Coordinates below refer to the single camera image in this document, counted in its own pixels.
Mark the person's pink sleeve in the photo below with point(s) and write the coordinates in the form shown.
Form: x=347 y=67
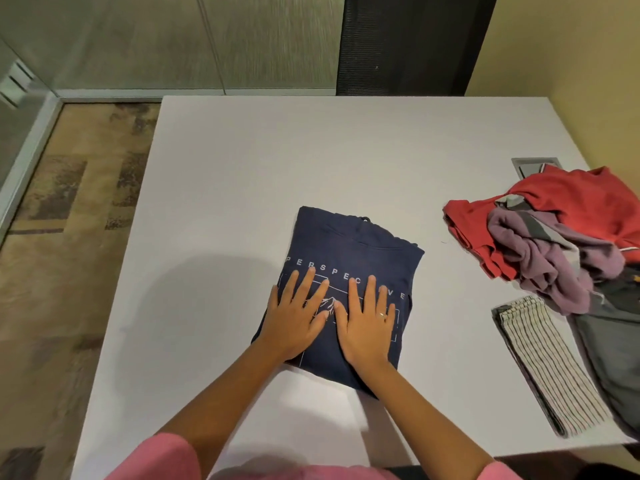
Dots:
x=155 y=459
x=502 y=472

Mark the person's left hand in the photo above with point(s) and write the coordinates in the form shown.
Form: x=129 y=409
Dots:
x=290 y=324

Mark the person's right forearm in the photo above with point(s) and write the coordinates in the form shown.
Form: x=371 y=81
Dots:
x=425 y=419

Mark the black mesh office chair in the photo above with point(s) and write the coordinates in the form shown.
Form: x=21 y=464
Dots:
x=410 y=44

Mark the striped knit top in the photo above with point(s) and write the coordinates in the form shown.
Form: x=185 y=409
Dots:
x=550 y=364

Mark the black orange backpack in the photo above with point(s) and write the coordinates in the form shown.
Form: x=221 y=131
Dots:
x=615 y=354

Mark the navy blue hoodie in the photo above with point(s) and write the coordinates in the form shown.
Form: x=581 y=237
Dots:
x=350 y=244

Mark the metal glass door bracket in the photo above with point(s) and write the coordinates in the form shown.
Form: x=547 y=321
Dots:
x=16 y=83

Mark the mauve striped t-shirt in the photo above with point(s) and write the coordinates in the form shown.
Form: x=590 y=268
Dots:
x=540 y=259

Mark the red garment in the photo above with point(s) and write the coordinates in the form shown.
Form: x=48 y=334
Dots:
x=575 y=199

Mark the person's pink shirt torso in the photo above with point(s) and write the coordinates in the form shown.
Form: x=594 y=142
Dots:
x=310 y=473

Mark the person's left forearm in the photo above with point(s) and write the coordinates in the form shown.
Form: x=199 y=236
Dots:
x=220 y=404

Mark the person's right hand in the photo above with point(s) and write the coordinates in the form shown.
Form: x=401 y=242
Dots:
x=365 y=334

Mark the person's left pink sleeve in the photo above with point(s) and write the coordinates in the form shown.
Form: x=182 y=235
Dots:
x=155 y=459

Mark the person's right pink sleeve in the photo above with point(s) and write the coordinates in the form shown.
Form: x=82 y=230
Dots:
x=502 y=472

